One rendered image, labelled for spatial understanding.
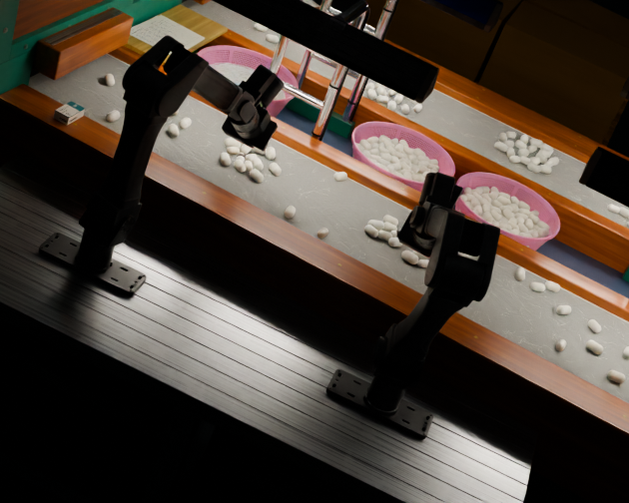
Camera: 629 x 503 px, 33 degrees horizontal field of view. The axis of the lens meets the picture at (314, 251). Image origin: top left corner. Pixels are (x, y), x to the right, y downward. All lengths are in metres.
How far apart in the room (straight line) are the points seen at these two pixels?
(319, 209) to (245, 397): 0.58
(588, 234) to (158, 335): 1.21
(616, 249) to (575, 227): 0.11
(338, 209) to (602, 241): 0.72
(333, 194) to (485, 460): 0.72
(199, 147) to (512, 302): 0.76
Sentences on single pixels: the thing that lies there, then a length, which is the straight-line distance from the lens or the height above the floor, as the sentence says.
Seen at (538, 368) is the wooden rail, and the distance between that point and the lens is 2.12.
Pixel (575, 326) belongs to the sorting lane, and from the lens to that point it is 2.34.
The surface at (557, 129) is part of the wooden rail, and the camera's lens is 3.11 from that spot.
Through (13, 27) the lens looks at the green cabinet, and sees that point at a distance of 2.28.
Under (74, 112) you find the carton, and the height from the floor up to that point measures 0.78.
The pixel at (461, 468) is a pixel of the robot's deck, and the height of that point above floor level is 0.67.
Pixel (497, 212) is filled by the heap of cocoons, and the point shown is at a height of 0.74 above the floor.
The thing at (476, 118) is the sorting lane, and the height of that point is 0.74.
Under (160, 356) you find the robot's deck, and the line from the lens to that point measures 1.92.
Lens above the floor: 1.93
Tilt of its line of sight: 33 degrees down
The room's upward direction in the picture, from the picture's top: 22 degrees clockwise
